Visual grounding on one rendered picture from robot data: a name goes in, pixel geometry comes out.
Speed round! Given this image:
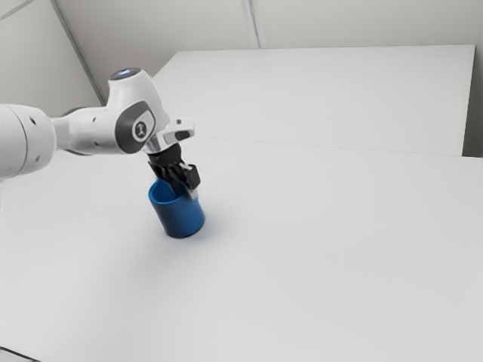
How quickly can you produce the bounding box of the blue mug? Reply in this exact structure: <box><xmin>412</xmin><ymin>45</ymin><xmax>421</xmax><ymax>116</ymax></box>
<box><xmin>147</xmin><ymin>177</ymin><xmax>207</xmax><ymax>240</ymax></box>

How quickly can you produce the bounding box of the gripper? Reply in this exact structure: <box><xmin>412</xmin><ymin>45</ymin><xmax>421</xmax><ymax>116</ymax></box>
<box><xmin>146</xmin><ymin>144</ymin><xmax>202</xmax><ymax>200</ymax></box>

